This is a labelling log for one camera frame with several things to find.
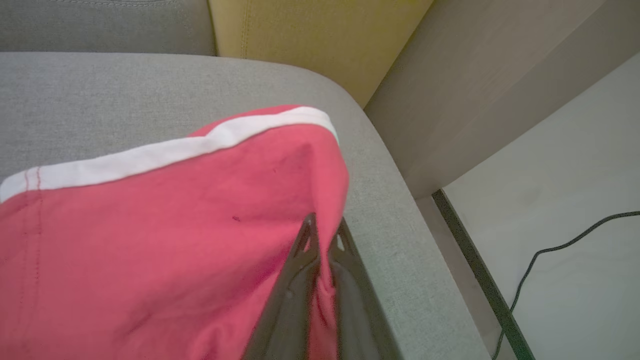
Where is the grey sofa back cushion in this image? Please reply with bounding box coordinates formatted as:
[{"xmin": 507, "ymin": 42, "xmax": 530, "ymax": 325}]
[{"xmin": 0, "ymin": 0, "xmax": 217, "ymax": 57}]

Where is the white floor mat black edge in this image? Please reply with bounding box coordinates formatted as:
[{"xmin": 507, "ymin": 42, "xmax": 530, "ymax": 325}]
[{"xmin": 431, "ymin": 50, "xmax": 640, "ymax": 360}]

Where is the black cable on floor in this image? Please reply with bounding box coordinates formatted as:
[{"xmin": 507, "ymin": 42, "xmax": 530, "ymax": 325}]
[{"xmin": 491, "ymin": 211, "xmax": 640, "ymax": 360}]

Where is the yellow sofa cushion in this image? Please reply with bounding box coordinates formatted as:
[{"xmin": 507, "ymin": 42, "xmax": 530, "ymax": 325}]
[{"xmin": 207, "ymin": 0, "xmax": 435, "ymax": 108}]

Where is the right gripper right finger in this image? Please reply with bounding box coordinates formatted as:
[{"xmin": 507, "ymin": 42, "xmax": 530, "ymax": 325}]
[{"xmin": 327, "ymin": 217, "xmax": 404, "ymax": 360}]

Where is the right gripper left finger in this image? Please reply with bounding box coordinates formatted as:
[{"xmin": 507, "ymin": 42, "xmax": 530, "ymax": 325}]
[{"xmin": 242, "ymin": 212, "xmax": 321, "ymax": 360}]

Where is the red shorts white stripe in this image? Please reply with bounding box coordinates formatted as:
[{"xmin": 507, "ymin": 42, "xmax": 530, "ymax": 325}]
[{"xmin": 0, "ymin": 105, "xmax": 351, "ymax": 360}]

